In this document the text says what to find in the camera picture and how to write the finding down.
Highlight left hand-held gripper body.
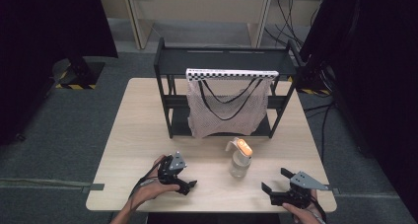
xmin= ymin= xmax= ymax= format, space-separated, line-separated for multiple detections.
xmin=157 ymin=151 xmax=188 ymax=190

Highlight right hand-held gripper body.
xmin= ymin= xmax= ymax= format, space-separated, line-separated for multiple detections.
xmin=269 ymin=171 xmax=330 ymax=209

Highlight person's right hand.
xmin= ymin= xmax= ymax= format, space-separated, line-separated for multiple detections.
xmin=281 ymin=188 xmax=327 ymax=224

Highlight person's left hand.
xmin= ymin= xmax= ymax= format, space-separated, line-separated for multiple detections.
xmin=130 ymin=154 xmax=181 ymax=212

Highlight clear spray bottle orange top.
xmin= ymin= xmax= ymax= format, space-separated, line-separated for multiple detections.
xmin=225 ymin=136 xmax=254 ymax=180

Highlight striped black stand base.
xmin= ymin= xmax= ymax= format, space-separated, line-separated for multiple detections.
xmin=51 ymin=56 xmax=106 ymax=91
xmin=288 ymin=73 xmax=332 ymax=97

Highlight white checkered bar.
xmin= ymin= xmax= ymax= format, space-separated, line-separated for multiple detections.
xmin=185 ymin=67 xmax=280 ymax=83

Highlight grey floor tape strip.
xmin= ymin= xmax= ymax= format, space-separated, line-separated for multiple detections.
xmin=0 ymin=177 xmax=105 ymax=194

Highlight black curtain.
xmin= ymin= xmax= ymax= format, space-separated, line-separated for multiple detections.
xmin=298 ymin=0 xmax=418 ymax=222
xmin=0 ymin=0 xmax=119 ymax=147

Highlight black metal shelf rack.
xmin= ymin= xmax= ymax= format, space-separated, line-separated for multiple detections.
xmin=153 ymin=37 xmax=306 ymax=140

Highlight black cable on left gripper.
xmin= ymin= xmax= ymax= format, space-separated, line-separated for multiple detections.
xmin=128 ymin=158 xmax=166 ymax=199

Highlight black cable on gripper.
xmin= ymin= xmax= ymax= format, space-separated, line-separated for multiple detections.
xmin=128 ymin=158 xmax=166 ymax=199
xmin=308 ymin=194 xmax=328 ymax=224

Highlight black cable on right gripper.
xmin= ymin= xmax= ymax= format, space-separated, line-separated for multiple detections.
xmin=308 ymin=194 xmax=328 ymax=224

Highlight black floor cable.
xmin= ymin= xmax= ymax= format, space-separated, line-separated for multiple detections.
xmin=303 ymin=100 xmax=337 ymax=164

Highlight beige mesh bag black handles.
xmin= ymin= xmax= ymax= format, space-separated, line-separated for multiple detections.
xmin=186 ymin=77 xmax=274 ymax=140

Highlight black cables from socket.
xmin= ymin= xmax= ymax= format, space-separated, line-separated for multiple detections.
xmin=263 ymin=0 xmax=319 ymax=49

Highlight light wooden cabinet frame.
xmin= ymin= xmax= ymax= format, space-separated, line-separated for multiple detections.
xmin=97 ymin=0 xmax=329 ymax=50

